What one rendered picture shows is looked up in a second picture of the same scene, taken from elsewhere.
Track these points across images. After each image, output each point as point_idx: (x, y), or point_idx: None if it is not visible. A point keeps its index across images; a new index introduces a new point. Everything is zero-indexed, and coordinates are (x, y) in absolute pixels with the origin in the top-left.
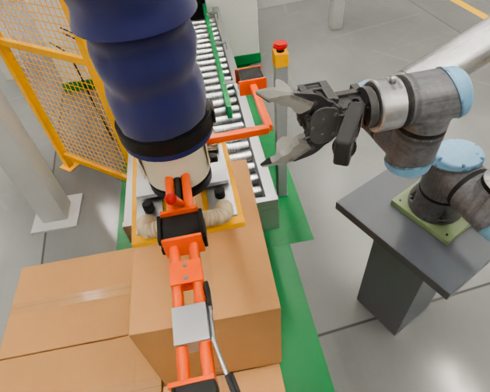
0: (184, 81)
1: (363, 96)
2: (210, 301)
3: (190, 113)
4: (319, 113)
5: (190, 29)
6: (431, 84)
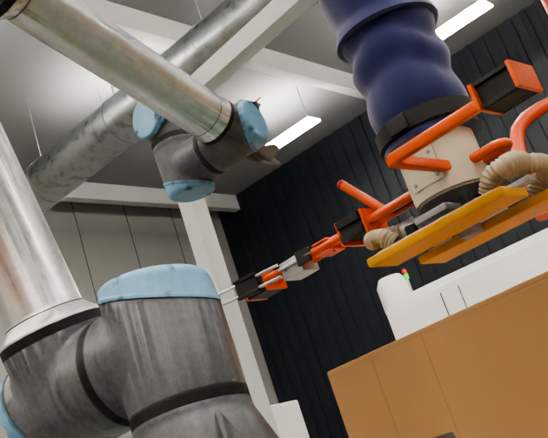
0: (364, 92)
1: None
2: (294, 254)
3: (370, 122)
4: None
5: (361, 47)
6: None
